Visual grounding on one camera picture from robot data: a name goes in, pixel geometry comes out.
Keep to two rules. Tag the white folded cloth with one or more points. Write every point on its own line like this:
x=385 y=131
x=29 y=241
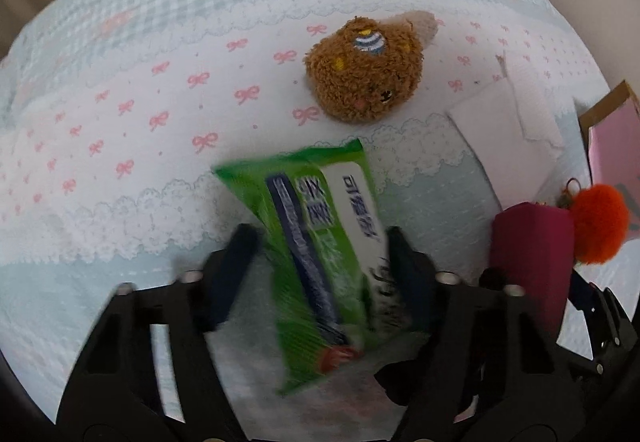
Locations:
x=500 y=131

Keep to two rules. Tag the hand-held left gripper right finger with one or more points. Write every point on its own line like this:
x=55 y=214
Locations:
x=406 y=269

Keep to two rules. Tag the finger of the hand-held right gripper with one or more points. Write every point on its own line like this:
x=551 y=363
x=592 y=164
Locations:
x=602 y=317

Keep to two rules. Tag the maroon pouch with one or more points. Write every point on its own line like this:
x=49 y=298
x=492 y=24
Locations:
x=532 y=257

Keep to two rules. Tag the brown plush toy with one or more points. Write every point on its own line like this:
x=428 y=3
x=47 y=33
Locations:
x=365 y=71

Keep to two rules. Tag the bow printed blanket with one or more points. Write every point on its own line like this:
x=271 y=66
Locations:
x=150 y=131

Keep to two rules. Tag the green wet wipes packet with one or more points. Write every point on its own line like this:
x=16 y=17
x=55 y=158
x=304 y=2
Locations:
x=320 y=242

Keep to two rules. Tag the pink cardboard box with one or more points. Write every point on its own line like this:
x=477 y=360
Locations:
x=617 y=136

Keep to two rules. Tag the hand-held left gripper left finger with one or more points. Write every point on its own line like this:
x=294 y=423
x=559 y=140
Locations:
x=234 y=267

